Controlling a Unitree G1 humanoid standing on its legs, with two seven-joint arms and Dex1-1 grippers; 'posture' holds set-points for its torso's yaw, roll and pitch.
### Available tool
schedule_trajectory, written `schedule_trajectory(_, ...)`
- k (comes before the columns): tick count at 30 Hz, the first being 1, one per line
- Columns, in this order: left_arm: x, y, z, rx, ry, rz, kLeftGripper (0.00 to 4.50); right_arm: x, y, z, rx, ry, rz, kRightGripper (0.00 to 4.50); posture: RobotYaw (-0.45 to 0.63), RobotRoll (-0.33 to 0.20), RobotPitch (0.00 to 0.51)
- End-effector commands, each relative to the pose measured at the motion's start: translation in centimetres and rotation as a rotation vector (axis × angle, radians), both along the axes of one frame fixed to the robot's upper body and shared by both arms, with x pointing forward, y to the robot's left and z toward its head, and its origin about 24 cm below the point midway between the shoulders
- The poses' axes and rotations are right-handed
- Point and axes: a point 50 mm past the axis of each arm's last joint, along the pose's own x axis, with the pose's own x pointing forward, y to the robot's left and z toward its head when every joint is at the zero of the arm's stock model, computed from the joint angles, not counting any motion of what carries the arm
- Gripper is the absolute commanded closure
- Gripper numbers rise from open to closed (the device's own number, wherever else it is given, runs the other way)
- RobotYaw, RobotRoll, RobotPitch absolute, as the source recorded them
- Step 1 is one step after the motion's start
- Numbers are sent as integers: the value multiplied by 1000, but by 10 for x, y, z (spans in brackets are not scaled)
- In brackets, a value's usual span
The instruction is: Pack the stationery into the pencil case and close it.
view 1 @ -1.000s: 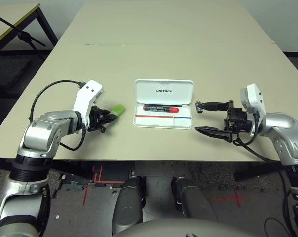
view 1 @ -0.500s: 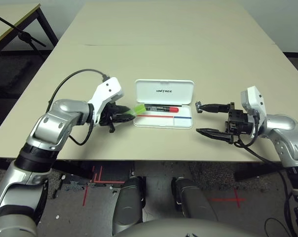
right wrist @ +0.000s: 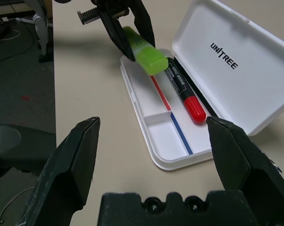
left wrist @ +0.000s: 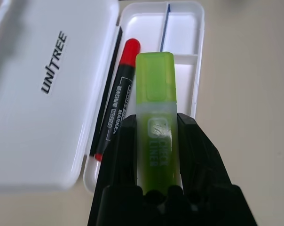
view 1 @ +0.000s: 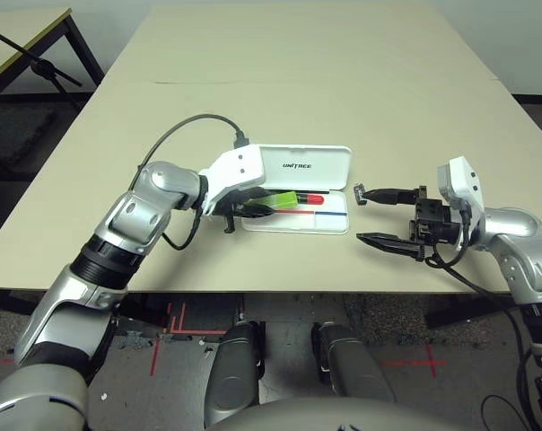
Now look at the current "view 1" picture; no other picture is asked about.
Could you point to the black marker with red cap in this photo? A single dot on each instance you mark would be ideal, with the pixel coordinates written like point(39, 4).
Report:
point(313, 199)

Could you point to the red tape strip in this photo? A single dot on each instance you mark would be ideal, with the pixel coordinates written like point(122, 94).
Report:
point(155, 357)

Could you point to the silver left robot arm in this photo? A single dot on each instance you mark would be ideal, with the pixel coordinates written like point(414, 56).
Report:
point(132, 215)

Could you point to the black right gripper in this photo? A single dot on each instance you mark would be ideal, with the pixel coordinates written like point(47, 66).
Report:
point(432, 222)

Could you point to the grey robot right leg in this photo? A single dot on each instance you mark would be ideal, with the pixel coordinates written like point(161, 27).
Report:
point(352, 363)

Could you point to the grey robot leg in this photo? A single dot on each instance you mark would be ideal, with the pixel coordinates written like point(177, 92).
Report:
point(233, 372)
point(352, 363)

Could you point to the white plastic pencil case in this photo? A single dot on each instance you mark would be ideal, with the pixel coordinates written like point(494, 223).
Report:
point(325, 170)

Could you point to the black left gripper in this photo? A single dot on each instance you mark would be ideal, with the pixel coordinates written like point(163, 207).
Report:
point(233, 206)

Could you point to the grey robot torso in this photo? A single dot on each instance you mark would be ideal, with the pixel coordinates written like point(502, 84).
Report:
point(334, 415)

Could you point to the green highlighter pen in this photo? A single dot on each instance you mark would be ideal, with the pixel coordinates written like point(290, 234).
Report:
point(284, 199)

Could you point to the black tripod stand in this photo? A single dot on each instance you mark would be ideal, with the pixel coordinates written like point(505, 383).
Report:
point(42, 67)

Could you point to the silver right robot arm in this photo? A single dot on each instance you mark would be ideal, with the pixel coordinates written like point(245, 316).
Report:
point(513, 229)

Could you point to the grey robot left leg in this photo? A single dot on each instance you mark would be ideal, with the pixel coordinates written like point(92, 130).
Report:
point(233, 372)

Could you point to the small black eraser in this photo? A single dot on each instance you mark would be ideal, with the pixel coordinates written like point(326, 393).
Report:
point(358, 193)

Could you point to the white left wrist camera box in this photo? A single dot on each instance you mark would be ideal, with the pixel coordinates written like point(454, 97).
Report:
point(235, 166)

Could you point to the beige side table black frame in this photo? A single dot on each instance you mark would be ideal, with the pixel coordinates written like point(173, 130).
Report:
point(11, 40)

